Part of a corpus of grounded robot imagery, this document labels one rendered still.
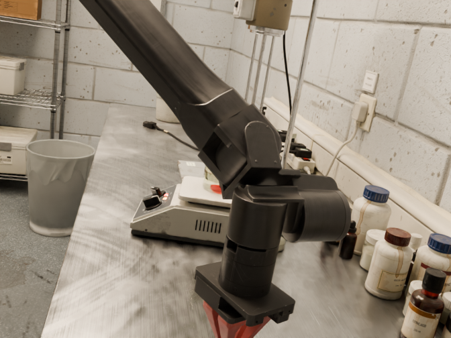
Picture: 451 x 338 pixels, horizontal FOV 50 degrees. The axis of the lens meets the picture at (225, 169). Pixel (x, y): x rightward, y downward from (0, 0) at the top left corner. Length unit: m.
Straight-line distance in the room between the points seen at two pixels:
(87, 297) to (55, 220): 1.83
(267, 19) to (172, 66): 0.65
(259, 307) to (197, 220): 0.38
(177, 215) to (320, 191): 0.39
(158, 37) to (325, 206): 0.26
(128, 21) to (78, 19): 2.66
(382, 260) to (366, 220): 0.15
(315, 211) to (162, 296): 0.31
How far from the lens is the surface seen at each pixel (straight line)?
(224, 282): 0.52
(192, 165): 1.30
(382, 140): 1.24
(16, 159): 2.99
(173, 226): 0.87
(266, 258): 0.50
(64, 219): 2.53
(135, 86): 3.24
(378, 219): 0.96
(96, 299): 0.71
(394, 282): 0.85
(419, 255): 0.85
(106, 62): 3.23
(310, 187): 0.53
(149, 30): 0.56
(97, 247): 0.85
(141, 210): 0.91
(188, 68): 0.54
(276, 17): 1.17
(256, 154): 0.49
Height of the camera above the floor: 1.14
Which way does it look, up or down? 17 degrees down
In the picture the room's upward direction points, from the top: 9 degrees clockwise
